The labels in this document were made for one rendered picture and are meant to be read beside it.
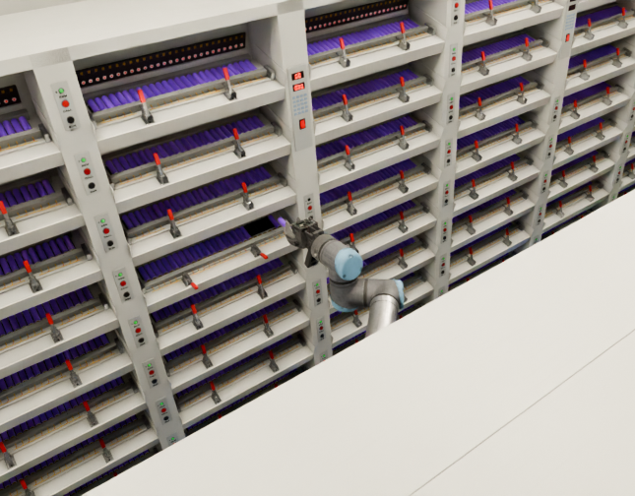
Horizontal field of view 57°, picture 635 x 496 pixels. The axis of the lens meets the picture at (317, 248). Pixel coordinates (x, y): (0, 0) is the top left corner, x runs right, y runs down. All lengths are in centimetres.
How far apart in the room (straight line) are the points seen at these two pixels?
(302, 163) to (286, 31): 44
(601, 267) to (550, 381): 18
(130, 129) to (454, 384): 139
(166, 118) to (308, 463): 143
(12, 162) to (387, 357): 133
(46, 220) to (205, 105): 55
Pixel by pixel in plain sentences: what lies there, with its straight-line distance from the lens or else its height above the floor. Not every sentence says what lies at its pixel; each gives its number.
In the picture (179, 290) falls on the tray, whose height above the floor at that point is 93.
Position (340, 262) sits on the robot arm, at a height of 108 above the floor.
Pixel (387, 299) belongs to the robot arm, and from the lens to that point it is 178.
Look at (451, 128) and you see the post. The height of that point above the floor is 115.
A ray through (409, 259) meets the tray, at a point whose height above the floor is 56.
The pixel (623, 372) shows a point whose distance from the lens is 53.
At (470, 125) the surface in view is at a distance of 258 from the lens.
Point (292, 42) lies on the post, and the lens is 191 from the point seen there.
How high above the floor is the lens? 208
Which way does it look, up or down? 33 degrees down
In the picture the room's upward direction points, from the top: 5 degrees counter-clockwise
